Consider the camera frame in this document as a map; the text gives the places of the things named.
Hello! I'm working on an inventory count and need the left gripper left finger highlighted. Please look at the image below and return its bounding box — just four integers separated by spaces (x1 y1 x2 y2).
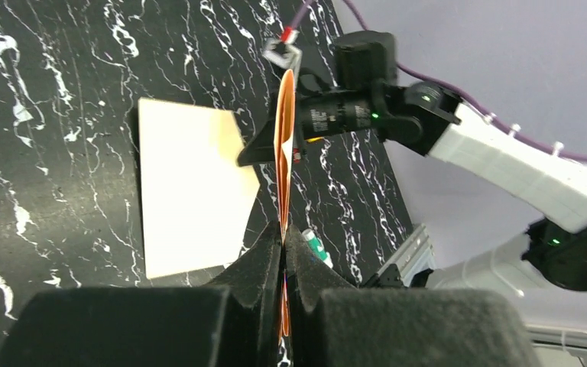
0 221 283 366

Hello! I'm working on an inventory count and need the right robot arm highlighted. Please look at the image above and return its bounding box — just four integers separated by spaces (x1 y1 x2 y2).
237 29 587 296

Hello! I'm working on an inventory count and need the green white glue stick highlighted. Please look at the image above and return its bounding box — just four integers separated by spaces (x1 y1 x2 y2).
302 229 333 268

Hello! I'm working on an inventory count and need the cream envelope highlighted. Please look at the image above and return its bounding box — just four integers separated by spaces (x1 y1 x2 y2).
138 97 260 279

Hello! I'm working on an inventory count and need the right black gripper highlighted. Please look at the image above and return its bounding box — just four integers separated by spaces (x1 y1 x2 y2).
237 70 375 167

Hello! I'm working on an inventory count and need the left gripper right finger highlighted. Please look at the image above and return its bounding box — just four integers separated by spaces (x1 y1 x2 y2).
285 226 540 366

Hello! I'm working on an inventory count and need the cream paper letter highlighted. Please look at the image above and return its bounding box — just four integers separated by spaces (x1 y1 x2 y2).
273 68 297 350

